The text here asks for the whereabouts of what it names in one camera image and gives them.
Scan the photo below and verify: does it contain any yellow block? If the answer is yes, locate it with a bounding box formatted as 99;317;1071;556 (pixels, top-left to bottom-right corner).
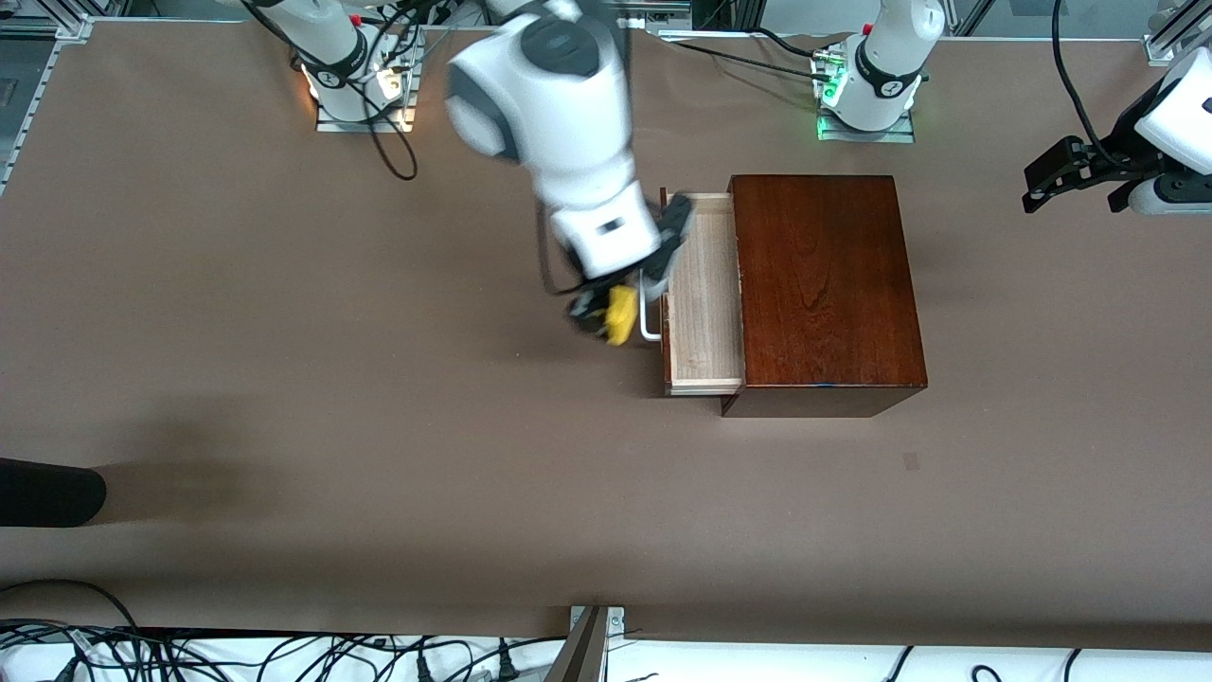
604;286;639;348

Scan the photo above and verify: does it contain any light wood drawer white handle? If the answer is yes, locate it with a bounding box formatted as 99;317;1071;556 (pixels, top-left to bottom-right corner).
636;189;745;398

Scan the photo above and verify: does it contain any dark brown wooden cabinet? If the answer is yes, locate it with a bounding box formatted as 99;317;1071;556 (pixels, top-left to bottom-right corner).
720;175;929;419

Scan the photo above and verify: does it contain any grey power strip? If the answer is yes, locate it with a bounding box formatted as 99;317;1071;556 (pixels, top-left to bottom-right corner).
620;0;692;27

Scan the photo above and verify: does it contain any dark metal beam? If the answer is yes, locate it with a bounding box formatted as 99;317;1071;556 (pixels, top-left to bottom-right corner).
542;606;613;682

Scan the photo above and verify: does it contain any black rounded cylinder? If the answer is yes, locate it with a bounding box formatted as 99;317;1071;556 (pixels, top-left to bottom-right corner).
0;458;108;529

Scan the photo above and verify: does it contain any long black table cable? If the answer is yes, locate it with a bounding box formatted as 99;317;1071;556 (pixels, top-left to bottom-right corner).
663;27;839;86

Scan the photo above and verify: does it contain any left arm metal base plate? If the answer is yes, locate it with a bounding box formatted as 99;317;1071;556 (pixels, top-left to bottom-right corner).
814;45;918;145

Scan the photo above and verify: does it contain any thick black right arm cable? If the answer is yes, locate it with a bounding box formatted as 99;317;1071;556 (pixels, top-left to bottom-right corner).
355;52;419;183

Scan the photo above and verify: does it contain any silver metal bracket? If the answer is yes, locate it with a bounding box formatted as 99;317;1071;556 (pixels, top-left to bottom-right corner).
568;605;627;647

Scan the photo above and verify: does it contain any aluminium side rail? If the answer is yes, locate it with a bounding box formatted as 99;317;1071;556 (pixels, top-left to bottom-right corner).
0;40;62;197

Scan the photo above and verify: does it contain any black arched cable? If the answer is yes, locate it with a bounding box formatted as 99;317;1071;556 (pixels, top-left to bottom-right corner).
0;579;141;634

